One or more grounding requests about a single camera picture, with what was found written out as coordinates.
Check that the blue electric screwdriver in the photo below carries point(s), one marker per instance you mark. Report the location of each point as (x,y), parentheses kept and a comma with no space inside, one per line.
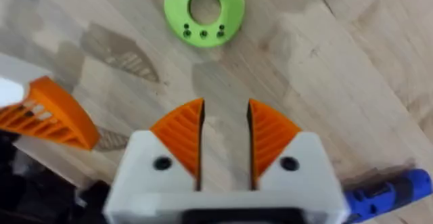
(389,193)

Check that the green disc with holes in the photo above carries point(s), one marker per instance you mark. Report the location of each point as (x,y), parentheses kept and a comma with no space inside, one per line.
(176,11)

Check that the white orange right gripper right finger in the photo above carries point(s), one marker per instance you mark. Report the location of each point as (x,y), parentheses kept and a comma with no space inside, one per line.
(284,156)

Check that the white orange right gripper left finger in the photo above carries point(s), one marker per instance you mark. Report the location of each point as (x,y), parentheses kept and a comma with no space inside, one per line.
(169,156)

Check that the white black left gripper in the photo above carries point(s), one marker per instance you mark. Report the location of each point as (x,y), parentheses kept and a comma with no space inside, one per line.
(37,190)

